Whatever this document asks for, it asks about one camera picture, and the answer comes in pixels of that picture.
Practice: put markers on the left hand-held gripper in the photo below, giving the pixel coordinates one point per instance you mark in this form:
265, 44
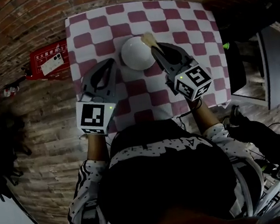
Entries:
92, 117

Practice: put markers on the black desk chair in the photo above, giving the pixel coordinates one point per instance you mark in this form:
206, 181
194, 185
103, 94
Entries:
236, 71

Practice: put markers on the white plate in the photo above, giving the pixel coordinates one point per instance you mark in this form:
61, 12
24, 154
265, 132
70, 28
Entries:
135, 53

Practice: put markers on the pink white checkered tablecloth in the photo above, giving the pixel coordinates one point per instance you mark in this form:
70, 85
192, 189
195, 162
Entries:
152, 87

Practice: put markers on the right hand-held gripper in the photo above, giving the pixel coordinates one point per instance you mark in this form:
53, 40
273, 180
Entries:
194, 82

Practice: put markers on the grey white desk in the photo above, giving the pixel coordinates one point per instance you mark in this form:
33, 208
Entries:
276, 66

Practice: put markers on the red fire extinguisher box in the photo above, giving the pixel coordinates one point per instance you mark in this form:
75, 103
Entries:
46, 50

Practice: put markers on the black wrist band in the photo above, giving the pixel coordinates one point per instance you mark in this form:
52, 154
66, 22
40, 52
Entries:
195, 105

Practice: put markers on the small green plastic piece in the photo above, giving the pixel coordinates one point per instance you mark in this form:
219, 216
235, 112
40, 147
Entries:
226, 46

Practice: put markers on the black jacket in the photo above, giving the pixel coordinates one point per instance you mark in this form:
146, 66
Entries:
245, 17

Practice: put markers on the black wheeled chair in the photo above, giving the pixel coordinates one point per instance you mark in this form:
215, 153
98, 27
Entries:
0, 151

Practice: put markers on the person's black star-print shirt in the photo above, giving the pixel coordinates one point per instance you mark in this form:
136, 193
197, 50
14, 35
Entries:
163, 182

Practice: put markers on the person's right forearm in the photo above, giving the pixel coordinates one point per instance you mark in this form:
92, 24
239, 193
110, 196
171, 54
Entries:
205, 117

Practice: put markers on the white phone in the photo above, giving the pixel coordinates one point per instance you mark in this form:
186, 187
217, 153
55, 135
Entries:
51, 64

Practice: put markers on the person's left forearm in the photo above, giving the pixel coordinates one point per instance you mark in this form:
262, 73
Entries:
97, 147

